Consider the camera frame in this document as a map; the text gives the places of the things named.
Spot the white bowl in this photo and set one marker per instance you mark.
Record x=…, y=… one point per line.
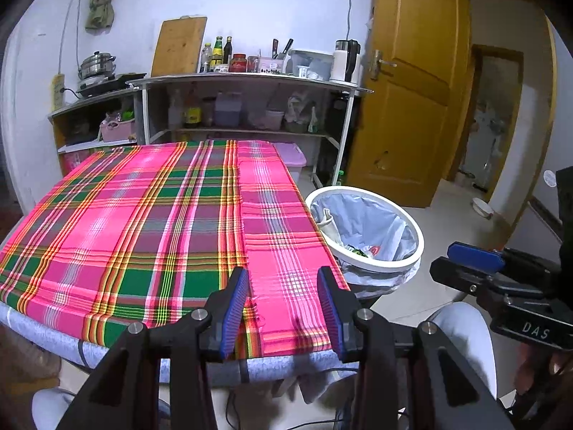
x=482, y=208

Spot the dark sauce bottle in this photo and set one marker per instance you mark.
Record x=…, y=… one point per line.
x=228, y=51

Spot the person's left leg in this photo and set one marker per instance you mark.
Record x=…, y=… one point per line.
x=49, y=407

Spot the pink plastic basket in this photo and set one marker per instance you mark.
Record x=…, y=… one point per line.
x=117, y=130

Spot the clear glass bottle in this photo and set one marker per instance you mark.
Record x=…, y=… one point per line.
x=206, y=59

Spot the clear plastic container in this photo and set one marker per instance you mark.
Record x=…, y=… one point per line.
x=318, y=65

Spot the yellow wooden door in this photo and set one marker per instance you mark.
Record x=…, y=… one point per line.
x=407, y=112

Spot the pink green plaid tablecloth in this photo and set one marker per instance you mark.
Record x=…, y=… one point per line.
x=147, y=233

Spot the dark jar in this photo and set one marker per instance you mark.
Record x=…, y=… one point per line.
x=207, y=114

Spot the small white cup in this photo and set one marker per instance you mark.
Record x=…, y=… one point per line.
x=302, y=70

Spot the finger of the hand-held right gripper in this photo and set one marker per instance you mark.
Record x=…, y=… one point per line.
x=456, y=277
x=474, y=255

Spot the white paper bag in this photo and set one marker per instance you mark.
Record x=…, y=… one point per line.
x=331, y=228

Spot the green snack packet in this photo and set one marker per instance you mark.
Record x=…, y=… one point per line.
x=358, y=251

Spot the small green bottle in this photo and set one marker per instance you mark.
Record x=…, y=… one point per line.
x=340, y=178

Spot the oil bottle yellow label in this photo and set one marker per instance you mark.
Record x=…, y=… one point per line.
x=192, y=114

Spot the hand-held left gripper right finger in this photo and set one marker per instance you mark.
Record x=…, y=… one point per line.
x=333, y=318

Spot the yellowish power strip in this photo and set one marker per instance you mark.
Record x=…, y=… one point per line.
x=57, y=92

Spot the green glass bottle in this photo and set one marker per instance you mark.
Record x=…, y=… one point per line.
x=217, y=53

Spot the pink plastic tub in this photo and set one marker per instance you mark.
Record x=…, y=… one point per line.
x=275, y=120

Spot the crumpled plastic bags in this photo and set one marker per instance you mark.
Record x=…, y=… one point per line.
x=302, y=109

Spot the grey metal shelf unit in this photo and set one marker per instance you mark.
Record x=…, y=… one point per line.
x=250, y=79

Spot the wooden cutting board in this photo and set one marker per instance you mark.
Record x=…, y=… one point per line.
x=179, y=47

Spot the person's right leg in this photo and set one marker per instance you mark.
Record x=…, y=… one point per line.
x=465, y=336

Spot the white plastic bottle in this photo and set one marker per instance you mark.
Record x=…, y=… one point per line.
x=175, y=112

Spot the person's right hand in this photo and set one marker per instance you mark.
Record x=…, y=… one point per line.
x=535, y=367

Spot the white electric kettle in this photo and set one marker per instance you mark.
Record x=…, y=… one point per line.
x=344, y=62

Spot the grey plastic bin liner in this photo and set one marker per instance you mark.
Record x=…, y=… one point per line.
x=385, y=224

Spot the white round trash bin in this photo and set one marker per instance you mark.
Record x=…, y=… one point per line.
x=416, y=242

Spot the small wooden shelf unit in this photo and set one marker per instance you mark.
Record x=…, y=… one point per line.
x=89, y=103

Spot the pink knife holder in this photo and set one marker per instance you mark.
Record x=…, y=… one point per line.
x=271, y=66

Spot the pink lidded storage box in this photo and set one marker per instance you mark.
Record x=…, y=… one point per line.
x=293, y=156

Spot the red jar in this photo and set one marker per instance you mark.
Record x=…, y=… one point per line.
x=238, y=63

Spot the black induction cooker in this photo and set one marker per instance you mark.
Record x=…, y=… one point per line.
x=112, y=83

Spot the small glass jar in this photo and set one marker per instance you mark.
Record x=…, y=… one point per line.
x=253, y=64

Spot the person's leg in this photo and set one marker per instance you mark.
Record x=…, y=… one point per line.
x=49, y=407
x=465, y=336

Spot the steel cooking pot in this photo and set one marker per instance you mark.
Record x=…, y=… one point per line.
x=96, y=67

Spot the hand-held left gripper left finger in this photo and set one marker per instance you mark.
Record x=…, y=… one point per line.
x=235, y=313

